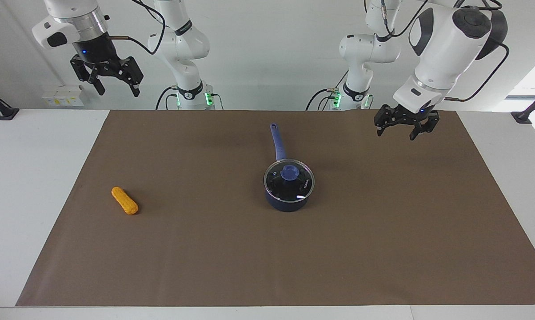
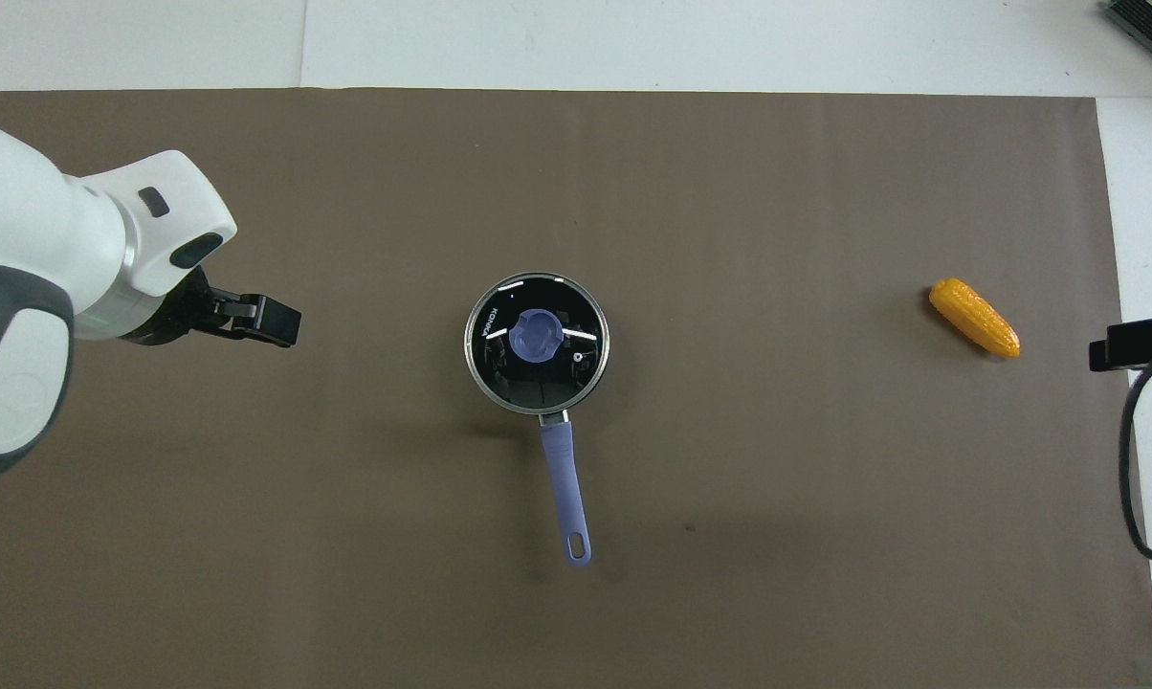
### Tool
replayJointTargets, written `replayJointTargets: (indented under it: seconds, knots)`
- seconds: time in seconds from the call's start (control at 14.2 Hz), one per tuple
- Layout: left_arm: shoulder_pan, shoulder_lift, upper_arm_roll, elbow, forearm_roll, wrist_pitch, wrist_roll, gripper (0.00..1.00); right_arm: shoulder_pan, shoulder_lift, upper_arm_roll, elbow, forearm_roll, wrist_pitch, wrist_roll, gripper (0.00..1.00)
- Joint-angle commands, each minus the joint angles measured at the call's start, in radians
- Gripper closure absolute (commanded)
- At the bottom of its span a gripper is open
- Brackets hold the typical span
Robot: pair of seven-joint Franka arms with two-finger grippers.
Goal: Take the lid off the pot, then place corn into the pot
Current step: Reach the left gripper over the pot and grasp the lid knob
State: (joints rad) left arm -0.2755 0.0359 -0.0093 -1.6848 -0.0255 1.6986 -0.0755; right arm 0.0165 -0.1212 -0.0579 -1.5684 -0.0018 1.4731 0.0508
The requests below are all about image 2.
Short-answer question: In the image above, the dark pot with purple handle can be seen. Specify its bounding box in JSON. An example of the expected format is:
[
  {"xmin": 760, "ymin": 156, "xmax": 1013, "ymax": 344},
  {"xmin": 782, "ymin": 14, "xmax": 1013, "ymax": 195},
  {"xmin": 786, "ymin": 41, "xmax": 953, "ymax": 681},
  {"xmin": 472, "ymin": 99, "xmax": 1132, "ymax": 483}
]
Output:
[{"xmin": 463, "ymin": 272, "xmax": 611, "ymax": 568}]

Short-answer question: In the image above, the glass lid with purple knob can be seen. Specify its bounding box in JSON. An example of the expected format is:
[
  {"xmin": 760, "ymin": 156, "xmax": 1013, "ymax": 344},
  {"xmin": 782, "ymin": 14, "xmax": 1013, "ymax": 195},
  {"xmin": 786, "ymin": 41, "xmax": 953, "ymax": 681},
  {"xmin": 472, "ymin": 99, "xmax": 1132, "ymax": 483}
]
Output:
[{"xmin": 464, "ymin": 273, "xmax": 610, "ymax": 414}]

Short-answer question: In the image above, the yellow toy corn cob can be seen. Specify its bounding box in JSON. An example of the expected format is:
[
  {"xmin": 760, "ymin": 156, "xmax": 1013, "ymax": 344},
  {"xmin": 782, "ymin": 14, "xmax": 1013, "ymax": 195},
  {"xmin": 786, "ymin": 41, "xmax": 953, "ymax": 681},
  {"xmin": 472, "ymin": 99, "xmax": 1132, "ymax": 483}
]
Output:
[{"xmin": 928, "ymin": 278, "xmax": 1022, "ymax": 361}]

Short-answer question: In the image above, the brown table mat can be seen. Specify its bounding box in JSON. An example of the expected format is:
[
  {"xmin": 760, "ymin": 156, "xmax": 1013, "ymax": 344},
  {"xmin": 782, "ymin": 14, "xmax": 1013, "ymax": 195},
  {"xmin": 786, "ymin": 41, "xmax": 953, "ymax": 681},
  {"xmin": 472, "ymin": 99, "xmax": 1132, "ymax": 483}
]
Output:
[{"xmin": 0, "ymin": 88, "xmax": 1152, "ymax": 689}]

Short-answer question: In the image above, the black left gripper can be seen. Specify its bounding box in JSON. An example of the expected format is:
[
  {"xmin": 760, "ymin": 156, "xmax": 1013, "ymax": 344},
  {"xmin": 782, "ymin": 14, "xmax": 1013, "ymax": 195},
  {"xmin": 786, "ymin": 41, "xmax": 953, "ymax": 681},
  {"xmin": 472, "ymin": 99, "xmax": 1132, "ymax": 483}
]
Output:
[{"xmin": 120, "ymin": 267, "xmax": 302, "ymax": 349}]

